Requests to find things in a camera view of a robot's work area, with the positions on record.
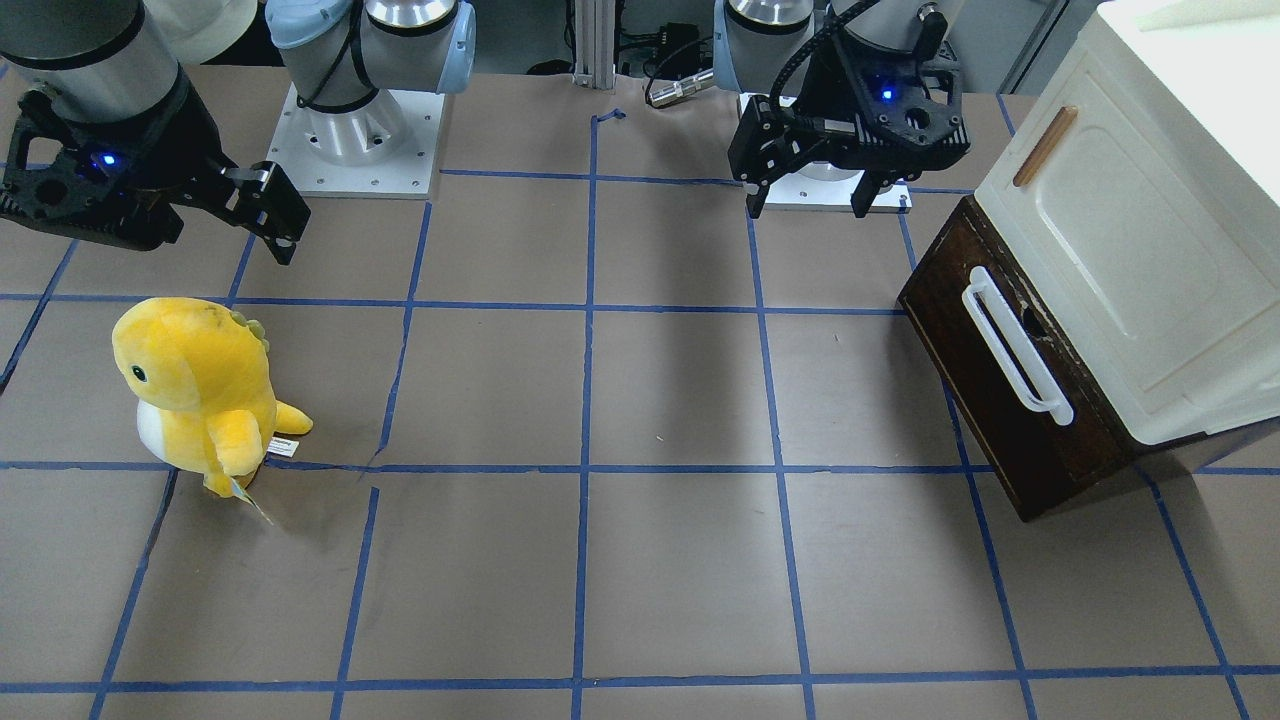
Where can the yellow plush dinosaur toy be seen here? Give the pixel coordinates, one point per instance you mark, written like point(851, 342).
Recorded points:
point(200, 372)

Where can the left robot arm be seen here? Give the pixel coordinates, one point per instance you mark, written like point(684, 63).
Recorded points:
point(884, 19)

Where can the aluminium frame post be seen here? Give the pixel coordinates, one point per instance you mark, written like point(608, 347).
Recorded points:
point(594, 44)

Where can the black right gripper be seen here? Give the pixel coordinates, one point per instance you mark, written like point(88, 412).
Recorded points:
point(172, 152)

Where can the white drawer handle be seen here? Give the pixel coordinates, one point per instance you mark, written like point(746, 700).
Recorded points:
point(1010, 346)

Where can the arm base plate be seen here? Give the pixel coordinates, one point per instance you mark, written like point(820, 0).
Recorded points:
point(386, 149)
point(821, 186)

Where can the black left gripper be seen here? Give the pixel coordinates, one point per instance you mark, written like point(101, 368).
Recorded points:
point(827, 92)

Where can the dark brown wooden drawer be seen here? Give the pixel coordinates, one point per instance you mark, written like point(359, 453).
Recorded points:
point(1040, 464)

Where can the cream plastic storage box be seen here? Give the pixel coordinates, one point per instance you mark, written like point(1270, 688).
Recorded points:
point(1140, 196)

